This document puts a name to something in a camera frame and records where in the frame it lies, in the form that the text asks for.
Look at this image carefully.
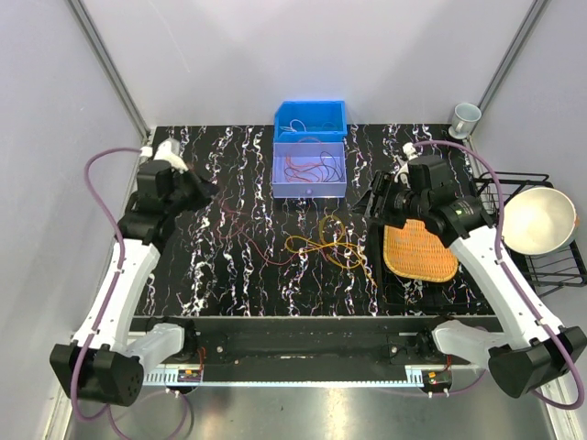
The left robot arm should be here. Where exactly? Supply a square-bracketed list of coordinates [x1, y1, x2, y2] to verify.
[50, 154, 217, 406]

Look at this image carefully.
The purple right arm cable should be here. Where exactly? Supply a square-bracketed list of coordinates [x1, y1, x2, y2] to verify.
[403, 139, 586, 409]

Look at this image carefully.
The yellow thin cable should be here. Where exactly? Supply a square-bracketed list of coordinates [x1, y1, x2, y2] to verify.
[284, 214, 378, 290]

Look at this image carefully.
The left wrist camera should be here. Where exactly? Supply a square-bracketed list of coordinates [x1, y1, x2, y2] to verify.
[153, 138, 189, 173]

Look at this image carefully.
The orange thin cable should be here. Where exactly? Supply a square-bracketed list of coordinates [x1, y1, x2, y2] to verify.
[283, 136, 331, 183]

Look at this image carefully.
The lavender plastic tray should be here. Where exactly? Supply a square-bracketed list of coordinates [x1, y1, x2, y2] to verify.
[271, 142, 348, 199]

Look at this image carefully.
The black wire dish rack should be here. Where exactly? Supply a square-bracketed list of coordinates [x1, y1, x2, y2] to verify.
[471, 171, 586, 298]

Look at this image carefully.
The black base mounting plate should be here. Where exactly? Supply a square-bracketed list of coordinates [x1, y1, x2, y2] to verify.
[127, 314, 472, 382]

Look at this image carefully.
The aluminium frame rail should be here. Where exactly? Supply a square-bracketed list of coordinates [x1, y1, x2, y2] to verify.
[59, 332, 563, 386]

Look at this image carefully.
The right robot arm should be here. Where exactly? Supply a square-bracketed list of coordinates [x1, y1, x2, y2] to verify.
[352, 156, 586, 410]

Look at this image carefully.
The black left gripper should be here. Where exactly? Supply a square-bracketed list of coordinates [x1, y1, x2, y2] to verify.
[165, 161, 222, 216]

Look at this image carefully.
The blue plastic bin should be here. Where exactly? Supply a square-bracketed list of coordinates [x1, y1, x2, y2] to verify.
[273, 101, 348, 143]

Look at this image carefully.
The black plastic tray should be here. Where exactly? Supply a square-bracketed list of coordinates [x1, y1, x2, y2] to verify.
[377, 227, 493, 315]

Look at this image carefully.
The white ceramic mug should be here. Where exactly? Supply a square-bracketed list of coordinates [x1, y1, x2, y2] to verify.
[449, 103, 482, 139]

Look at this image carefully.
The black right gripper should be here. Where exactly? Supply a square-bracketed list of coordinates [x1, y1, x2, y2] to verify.
[348, 170, 428, 230]

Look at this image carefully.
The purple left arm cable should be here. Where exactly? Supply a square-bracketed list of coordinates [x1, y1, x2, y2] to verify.
[72, 146, 194, 439]

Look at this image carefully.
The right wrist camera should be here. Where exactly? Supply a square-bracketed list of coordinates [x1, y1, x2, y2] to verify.
[394, 142, 420, 185]

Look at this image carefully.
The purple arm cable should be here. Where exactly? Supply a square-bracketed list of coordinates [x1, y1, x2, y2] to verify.
[403, 139, 586, 409]
[72, 146, 194, 439]

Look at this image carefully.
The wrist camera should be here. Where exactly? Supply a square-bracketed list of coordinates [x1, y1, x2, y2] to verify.
[394, 142, 420, 185]
[153, 138, 189, 173]

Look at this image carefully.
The woven orange bamboo mat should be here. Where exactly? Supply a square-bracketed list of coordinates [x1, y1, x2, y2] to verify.
[382, 219, 459, 283]

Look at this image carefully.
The pink thin cable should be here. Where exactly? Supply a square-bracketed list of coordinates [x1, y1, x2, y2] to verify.
[215, 182, 302, 268]

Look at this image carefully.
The large white bowl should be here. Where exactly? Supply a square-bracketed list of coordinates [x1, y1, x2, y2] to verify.
[502, 187, 580, 256]

